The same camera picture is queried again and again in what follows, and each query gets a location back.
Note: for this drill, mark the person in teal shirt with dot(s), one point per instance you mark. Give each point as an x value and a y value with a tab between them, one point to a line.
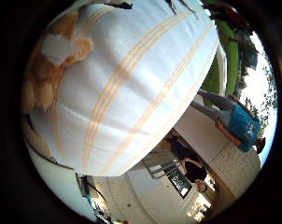
243	126

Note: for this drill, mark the person in black shirt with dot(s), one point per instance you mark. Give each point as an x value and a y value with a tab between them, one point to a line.
194	169

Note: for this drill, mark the dark glass window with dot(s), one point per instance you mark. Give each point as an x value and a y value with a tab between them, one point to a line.
180	183

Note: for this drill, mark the white striped tablecloth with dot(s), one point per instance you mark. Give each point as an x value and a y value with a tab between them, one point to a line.
131	93

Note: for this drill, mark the person with dark clothes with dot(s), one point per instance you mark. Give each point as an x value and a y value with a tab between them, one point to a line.
175	6

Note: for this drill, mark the lion plush toy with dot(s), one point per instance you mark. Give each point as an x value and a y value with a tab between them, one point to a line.
43	81

